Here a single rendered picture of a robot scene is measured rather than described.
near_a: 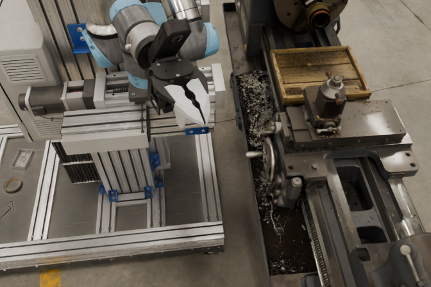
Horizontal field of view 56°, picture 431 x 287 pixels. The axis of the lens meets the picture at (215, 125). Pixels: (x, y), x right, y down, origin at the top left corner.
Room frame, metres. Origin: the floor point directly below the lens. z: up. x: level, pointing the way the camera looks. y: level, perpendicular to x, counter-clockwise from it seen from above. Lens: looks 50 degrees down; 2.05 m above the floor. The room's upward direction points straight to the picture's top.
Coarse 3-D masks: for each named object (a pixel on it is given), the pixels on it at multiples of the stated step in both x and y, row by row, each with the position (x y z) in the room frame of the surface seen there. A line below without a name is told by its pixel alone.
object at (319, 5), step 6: (312, 6) 1.41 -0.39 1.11; (318, 6) 1.40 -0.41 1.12; (324, 6) 1.40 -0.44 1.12; (312, 12) 1.38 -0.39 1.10; (318, 12) 1.37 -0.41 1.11; (324, 12) 1.36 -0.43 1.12; (312, 18) 1.36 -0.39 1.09; (318, 18) 1.41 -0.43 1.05; (324, 18) 1.40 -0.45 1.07; (312, 24) 1.35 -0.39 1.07; (318, 24) 1.37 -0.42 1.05; (324, 24) 1.36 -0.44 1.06
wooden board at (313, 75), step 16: (304, 48) 1.40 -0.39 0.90; (320, 48) 1.40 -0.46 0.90; (336, 48) 1.41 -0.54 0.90; (272, 64) 1.34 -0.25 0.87; (288, 64) 1.32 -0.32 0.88; (304, 64) 1.32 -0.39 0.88; (320, 64) 1.32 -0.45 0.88; (336, 64) 1.32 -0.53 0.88; (352, 64) 1.32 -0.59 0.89; (288, 80) 1.22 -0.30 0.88; (304, 80) 1.22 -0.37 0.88; (320, 80) 1.22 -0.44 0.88; (352, 80) 1.22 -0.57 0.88; (288, 96) 1.11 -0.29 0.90; (352, 96) 1.12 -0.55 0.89; (368, 96) 1.13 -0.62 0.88
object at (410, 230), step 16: (400, 224) 0.47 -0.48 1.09; (416, 224) 0.46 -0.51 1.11; (400, 240) 0.41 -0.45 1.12; (416, 240) 0.40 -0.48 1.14; (352, 256) 0.47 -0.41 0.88; (368, 256) 0.45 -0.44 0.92; (384, 256) 0.44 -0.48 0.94; (400, 256) 0.38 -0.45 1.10; (416, 256) 0.37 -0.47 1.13; (368, 272) 0.40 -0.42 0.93; (384, 272) 0.38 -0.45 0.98; (400, 272) 0.35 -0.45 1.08; (416, 272) 0.33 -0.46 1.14
